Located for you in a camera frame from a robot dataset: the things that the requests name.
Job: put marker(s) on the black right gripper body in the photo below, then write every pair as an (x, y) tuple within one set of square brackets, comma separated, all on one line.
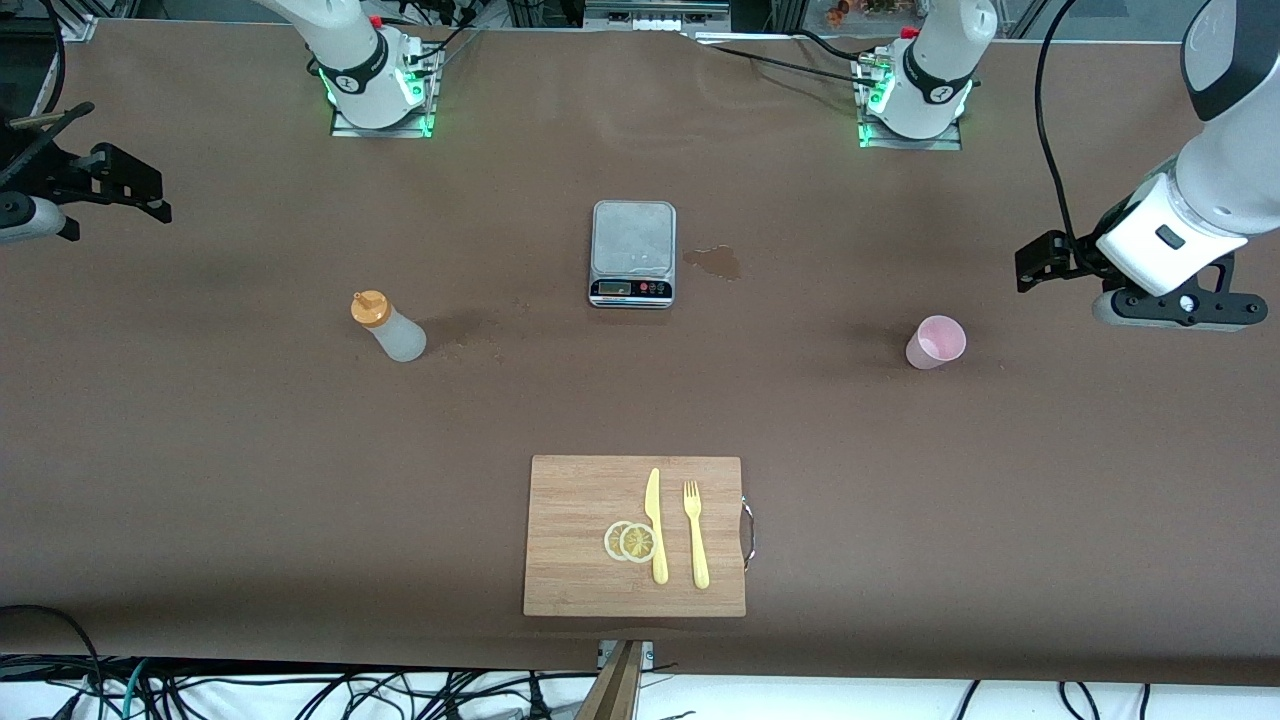
[(40, 177)]

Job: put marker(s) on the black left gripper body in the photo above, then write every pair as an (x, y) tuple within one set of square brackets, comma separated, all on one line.
[(1078, 258)]

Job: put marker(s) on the pink plastic cup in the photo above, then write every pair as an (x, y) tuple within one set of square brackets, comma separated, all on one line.
[(935, 345)]

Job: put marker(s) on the sauce bottle with orange cap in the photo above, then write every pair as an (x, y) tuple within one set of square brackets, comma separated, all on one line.
[(400, 340)]

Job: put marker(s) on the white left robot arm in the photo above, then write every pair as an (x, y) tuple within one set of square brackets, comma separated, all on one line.
[(1220, 180)]

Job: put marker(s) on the brown sauce spill puddle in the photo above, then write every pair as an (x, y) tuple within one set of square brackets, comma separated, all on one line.
[(720, 262)]

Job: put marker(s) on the colourful toy food pile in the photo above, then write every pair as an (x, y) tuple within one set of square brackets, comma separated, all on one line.
[(840, 12)]

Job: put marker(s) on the brown table cover sheet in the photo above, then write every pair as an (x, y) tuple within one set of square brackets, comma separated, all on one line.
[(250, 480)]

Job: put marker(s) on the silver digital kitchen scale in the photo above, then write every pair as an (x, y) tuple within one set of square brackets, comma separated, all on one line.
[(632, 240)]

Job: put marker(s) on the yellow plastic fork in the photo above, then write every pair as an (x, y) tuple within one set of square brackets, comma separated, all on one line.
[(698, 550)]

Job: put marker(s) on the white power strip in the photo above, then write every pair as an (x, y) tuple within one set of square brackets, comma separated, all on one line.
[(655, 25)]

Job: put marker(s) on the yellow plastic knife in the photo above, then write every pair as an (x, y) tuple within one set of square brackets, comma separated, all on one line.
[(653, 500)]

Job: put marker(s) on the lemon slice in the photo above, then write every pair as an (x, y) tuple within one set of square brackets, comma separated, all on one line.
[(637, 543), (611, 541)]

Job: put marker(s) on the wooden cutting board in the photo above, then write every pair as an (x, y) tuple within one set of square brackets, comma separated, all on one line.
[(580, 500)]

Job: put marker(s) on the wooden beam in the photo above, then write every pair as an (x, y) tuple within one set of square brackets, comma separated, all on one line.
[(615, 690)]

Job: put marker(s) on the aluminium frame profile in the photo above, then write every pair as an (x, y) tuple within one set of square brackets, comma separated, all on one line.
[(85, 20)]

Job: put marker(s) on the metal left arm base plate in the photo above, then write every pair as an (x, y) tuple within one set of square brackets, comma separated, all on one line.
[(910, 144)]

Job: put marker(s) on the small metal bracket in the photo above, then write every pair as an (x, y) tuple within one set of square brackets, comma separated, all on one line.
[(648, 655)]

